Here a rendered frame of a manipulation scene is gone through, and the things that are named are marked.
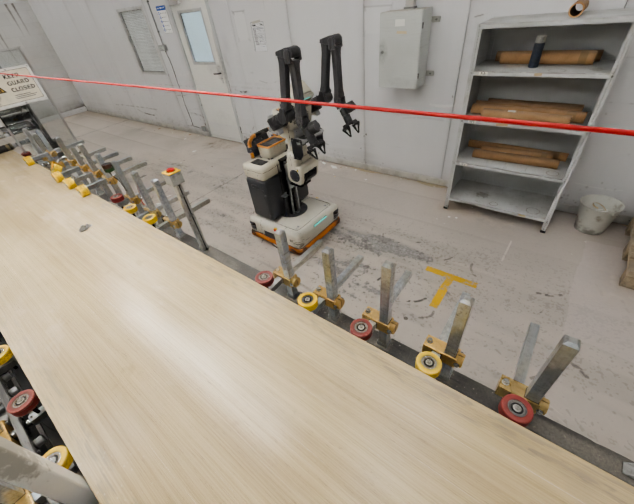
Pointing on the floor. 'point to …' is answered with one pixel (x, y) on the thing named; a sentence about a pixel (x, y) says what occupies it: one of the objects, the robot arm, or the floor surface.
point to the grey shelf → (485, 186)
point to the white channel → (32, 471)
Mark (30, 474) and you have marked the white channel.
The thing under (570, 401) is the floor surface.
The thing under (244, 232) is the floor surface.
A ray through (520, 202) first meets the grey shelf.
